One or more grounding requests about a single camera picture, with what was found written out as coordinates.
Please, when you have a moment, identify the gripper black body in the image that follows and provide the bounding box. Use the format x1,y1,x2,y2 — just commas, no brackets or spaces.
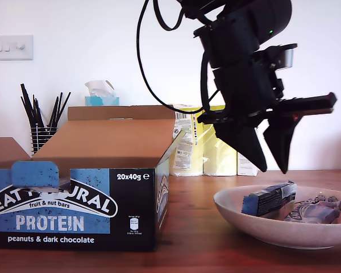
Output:
197,52,338,128

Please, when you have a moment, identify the blue protein snack bar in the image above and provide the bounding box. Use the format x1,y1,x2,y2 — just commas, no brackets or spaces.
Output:
282,198,341,225
241,180,298,218

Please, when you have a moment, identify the tall white carton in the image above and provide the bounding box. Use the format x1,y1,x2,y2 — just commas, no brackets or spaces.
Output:
237,152,259,176

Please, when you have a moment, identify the white floral ceramic plate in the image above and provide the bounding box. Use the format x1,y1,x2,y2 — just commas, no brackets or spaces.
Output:
213,185,341,250

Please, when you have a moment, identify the snack bar carton box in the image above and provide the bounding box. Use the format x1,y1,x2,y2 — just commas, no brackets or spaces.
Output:
0,105,187,253

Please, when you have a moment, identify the teal tissue box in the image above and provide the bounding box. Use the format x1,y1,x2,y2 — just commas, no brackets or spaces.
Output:
84,96,120,106

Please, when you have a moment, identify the yellow wrapped paper towel pack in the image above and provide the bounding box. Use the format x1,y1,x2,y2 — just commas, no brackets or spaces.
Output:
169,104,239,177

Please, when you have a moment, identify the thin black stick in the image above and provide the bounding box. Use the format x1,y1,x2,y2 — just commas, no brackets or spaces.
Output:
55,91,72,128
47,96,60,128
20,96,36,129
50,92,64,128
32,94,43,127
20,83,45,129

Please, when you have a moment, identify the short black arm cable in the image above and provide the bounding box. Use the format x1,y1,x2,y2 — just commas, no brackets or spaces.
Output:
200,52,221,111
152,0,187,31

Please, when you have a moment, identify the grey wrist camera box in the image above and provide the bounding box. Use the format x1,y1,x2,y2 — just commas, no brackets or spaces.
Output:
254,43,298,71

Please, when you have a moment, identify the long black arm cable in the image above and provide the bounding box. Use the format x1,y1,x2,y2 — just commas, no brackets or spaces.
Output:
136,0,210,114

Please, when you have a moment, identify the wire stick holder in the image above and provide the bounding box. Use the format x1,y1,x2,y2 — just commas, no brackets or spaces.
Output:
30,126,59,154

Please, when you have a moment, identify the white wall light switch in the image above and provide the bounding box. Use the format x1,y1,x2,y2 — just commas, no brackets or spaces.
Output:
0,35,34,61

